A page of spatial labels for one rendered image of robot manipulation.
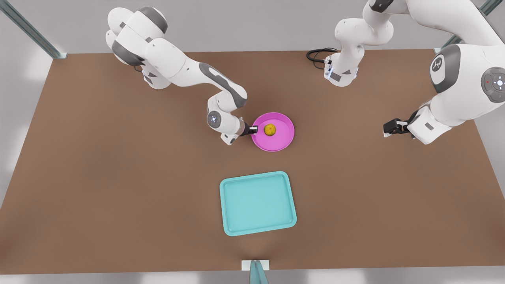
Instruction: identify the teal rectangular tray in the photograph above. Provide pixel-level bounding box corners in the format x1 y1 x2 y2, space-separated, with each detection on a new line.
219 171 297 237

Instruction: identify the pink round plate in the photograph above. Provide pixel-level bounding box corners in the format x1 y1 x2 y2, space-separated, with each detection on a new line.
251 112 295 152

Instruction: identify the black cable loop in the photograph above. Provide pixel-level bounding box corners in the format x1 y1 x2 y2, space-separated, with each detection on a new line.
307 48 339 65

